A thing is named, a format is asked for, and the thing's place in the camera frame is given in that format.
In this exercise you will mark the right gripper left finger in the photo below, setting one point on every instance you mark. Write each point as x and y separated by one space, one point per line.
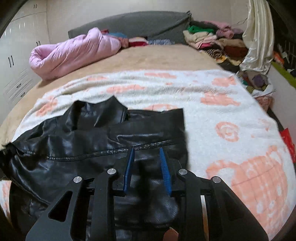
66 216

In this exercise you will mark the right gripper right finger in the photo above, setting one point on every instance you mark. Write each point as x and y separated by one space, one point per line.
209 209

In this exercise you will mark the black leather jacket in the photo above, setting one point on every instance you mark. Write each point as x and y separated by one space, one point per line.
86 141

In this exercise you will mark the basket of clothes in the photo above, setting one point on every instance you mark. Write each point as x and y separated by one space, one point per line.
259 87

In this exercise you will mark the pile of folded clothes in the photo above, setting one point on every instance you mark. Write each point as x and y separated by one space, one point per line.
221 41

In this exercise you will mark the clothes heap by window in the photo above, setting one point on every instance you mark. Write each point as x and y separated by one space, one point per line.
284 55

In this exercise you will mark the right hand thumb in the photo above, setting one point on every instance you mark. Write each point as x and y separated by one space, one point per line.
171 235

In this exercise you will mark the white peach patterned blanket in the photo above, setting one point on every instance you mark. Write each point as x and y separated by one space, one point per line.
228 134

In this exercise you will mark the red plastic bag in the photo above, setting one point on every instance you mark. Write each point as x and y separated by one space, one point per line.
285 134

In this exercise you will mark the pink puffy quilt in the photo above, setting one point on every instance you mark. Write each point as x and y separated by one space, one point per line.
52 61

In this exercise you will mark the green window ledge cloth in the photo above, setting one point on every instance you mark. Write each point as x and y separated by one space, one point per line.
290 78

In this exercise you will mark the tan bed sheet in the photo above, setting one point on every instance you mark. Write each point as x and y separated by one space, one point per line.
154 57

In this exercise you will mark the blue patterned cloth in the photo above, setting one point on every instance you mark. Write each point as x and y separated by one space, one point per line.
161 42

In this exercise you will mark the red folded cloth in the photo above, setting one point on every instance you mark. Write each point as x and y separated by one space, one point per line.
137 42

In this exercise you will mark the cream satin curtain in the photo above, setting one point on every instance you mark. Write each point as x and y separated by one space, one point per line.
258 38

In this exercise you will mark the grey padded headboard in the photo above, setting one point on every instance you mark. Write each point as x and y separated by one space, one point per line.
153 25

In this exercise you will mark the white glossy wardrobe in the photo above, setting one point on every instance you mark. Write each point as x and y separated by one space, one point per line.
27 30

